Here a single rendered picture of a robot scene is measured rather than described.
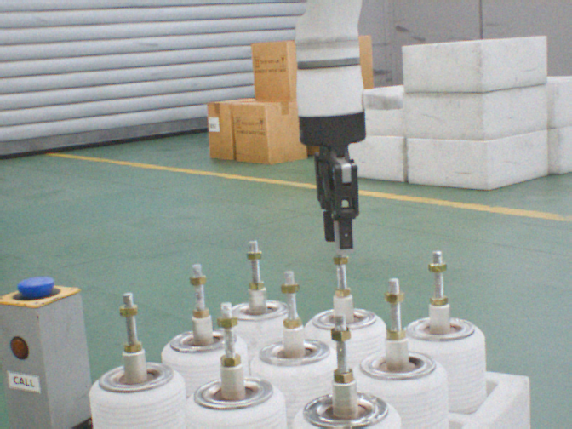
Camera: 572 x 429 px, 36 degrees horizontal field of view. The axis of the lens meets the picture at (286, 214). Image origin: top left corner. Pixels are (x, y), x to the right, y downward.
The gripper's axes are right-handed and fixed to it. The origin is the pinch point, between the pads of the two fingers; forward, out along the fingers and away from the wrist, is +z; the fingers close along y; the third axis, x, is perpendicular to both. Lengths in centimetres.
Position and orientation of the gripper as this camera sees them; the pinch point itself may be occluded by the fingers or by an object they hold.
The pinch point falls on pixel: (339, 236)
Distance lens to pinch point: 102.7
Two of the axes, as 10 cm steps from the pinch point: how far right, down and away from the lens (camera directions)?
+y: 1.4, 1.7, -9.8
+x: 9.9, -0.9, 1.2
